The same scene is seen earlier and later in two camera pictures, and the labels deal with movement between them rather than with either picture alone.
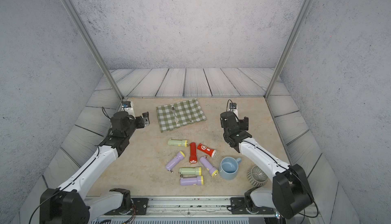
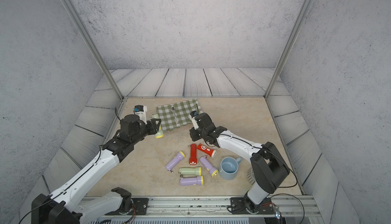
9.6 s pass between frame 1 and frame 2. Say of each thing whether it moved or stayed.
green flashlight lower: stayed
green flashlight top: moved
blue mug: stayed
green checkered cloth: stayed
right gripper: moved
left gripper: moved
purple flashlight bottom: stayed
